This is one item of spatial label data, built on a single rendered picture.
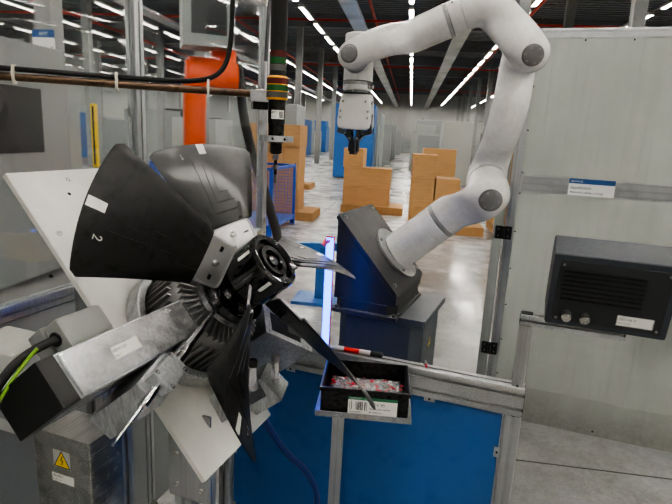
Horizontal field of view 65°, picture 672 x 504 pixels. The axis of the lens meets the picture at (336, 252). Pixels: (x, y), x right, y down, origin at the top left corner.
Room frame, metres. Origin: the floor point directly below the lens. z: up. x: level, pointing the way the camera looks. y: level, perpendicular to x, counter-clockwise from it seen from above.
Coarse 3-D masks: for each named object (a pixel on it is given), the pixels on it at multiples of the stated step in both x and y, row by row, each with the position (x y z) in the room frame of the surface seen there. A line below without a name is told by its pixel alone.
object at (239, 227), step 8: (232, 224) 1.07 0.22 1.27; (240, 224) 1.07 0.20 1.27; (248, 224) 1.07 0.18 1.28; (216, 232) 1.06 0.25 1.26; (224, 232) 1.06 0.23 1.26; (240, 232) 1.06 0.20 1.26; (248, 232) 1.06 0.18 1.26; (232, 240) 1.05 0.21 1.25; (240, 240) 1.05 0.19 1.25; (248, 240) 1.05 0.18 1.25
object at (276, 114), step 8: (272, 104) 1.09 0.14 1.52; (280, 104) 1.09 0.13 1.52; (272, 112) 1.08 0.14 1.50; (280, 112) 1.09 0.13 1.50; (272, 120) 1.09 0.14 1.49; (280, 120) 1.09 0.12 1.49; (272, 128) 1.09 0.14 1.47; (280, 128) 1.09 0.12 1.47; (272, 144) 1.09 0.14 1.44; (280, 144) 1.09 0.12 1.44; (272, 152) 1.09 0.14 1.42; (280, 152) 1.09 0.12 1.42
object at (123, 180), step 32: (128, 160) 0.86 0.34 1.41; (96, 192) 0.80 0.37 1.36; (128, 192) 0.84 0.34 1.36; (160, 192) 0.88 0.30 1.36; (96, 224) 0.79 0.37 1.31; (128, 224) 0.83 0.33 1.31; (160, 224) 0.87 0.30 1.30; (192, 224) 0.91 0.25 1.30; (96, 256) 0.78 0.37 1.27; (128, 256) 0.82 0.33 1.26; (160, 256) 0.87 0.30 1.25; (192, 256) 0.91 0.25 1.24
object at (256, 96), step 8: (256, 96) 1.08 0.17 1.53; (264, 96) 1.08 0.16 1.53; (256, 104) 1.07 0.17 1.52; (264, 104) 1.07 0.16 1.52; (264, 112) 1.08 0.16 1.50; (264, 120) 1.08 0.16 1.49; (264, 128) 1.08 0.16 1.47; (264, 136) 1.07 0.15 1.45; (272, 136) 1.07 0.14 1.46; (280, 136) 1.07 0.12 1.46; (288, 136) 1.08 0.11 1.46
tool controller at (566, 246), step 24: (576, 240) 1.24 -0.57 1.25; (600, 240) 1.23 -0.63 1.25; (552, 264) 1.22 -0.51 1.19; (576, 264) 1.17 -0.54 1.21; (600, 264) 1.15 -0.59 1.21; (624, 264) 1.13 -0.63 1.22; (648, 264) 1.12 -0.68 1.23; (552, 288) 1.20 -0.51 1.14; (576, 288) 1.18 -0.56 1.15; (600, 288) 1.16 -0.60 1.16; (624, 288) 1.14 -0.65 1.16; (648, 288) 1.12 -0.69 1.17; (552, 312) 1.21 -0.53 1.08; (576, 312) 1.19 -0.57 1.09; (600, 312) 1.17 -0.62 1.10; (624, 312) 1.15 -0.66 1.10; (648, 312) 1.13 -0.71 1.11; (648, 336) 1.15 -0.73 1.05
